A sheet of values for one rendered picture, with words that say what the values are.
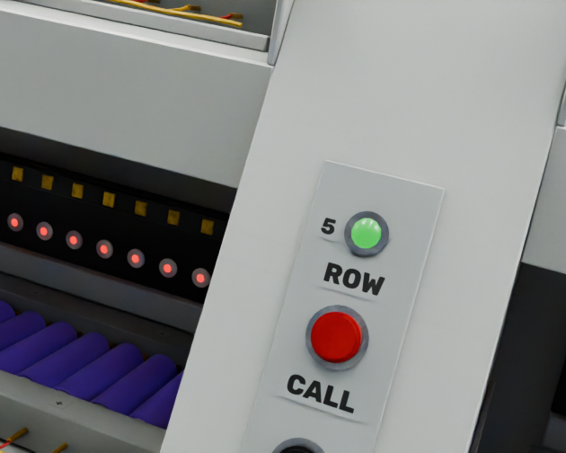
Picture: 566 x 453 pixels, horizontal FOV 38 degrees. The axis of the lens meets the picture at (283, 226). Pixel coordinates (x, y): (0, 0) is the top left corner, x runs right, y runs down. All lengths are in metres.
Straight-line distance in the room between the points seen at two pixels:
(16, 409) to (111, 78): 0.15
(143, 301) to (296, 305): 0.21
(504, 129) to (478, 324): 0.06
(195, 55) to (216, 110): 0.02
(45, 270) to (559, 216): 0.32
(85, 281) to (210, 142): 0.21
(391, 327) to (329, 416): 0.03
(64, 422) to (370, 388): 0.16
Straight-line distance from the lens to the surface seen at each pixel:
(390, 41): 0.28
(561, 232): 0.27
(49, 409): 0.37
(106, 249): 0.48
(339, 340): 0.26
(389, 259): 0.26
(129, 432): 0.36
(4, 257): 0.51
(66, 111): 0.32
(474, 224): 0.26
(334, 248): 0.26
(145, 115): 0.30
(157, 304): 0.46
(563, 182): 0.27
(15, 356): 0.43
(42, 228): 0.50
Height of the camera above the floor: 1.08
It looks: 4 degrees up
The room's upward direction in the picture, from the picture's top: 16 degrees clockwise
